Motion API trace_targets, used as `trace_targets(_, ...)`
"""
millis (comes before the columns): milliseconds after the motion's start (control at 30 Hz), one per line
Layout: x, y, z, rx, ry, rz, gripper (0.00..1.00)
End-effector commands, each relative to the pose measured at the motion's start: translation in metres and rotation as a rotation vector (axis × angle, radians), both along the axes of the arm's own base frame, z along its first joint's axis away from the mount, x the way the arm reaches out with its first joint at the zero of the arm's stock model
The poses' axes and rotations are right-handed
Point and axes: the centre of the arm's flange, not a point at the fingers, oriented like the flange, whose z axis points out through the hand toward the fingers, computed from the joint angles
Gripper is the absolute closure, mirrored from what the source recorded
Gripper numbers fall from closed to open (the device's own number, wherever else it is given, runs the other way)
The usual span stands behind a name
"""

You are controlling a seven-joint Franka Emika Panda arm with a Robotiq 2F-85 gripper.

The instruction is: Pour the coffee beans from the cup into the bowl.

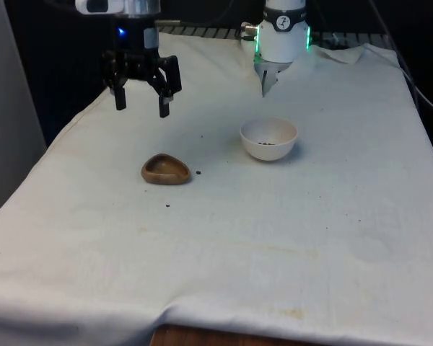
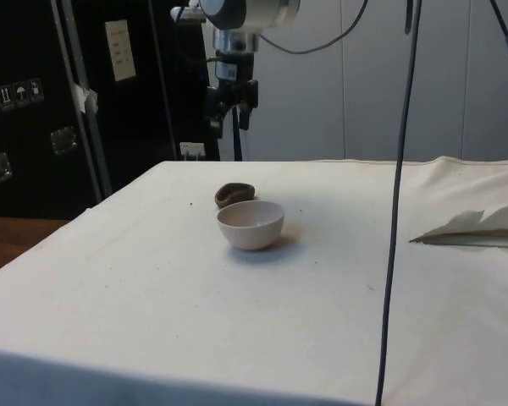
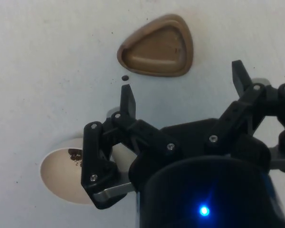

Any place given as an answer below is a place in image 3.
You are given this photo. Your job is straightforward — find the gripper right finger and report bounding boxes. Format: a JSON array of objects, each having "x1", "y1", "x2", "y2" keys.
[{"x1": 203, "y1": 59, "x2": 285, "y2": 174}]

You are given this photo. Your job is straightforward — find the white bowl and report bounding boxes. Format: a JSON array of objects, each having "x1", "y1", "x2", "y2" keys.
[{"x1": 39, "y1": 134, "x2": 136, "y2": 206}]

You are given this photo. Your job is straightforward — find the brown cup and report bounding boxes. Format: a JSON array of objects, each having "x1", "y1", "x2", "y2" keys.
[{"x1": 116, "y1": 13, "x2": 194, "y2": 78}]

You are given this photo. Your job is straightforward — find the coffee beans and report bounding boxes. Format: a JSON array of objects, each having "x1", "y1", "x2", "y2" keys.
[{"x1": 67, "y1": 148, "x2": 84, "y2": 167}]

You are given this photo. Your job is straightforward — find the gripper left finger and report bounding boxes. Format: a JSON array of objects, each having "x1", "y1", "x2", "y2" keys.
[{"x1": 80, "y1": 84, "x2": 183, "y2": 210}]

